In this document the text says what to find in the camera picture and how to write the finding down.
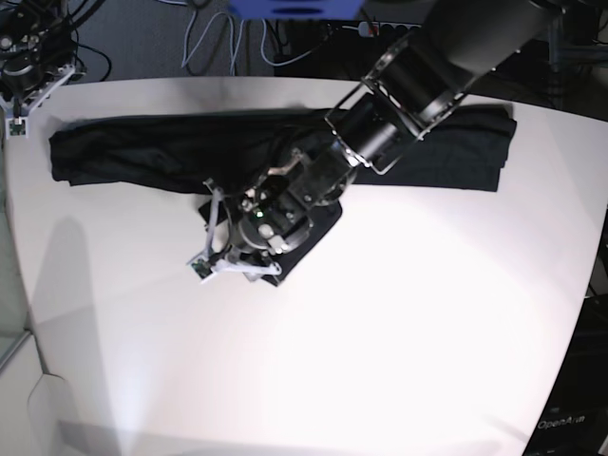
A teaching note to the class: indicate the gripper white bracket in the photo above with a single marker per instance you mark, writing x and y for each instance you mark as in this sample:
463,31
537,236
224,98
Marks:
28,78
226,249

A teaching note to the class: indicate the black long-sleeve T-shirt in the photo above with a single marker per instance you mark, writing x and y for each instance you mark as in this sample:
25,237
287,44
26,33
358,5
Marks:
179,153

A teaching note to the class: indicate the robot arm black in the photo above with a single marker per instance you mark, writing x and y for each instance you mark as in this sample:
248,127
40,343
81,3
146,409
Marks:
263,230
40,46

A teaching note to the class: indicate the blue box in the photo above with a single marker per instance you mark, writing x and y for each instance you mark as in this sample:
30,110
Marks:
296,9

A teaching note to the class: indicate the black OpenArm equipment case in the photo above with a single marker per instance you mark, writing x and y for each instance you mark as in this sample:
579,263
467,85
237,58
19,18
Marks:
574,420

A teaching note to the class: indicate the white power strip red switch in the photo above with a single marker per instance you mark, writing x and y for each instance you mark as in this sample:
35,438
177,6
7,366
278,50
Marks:
384,29

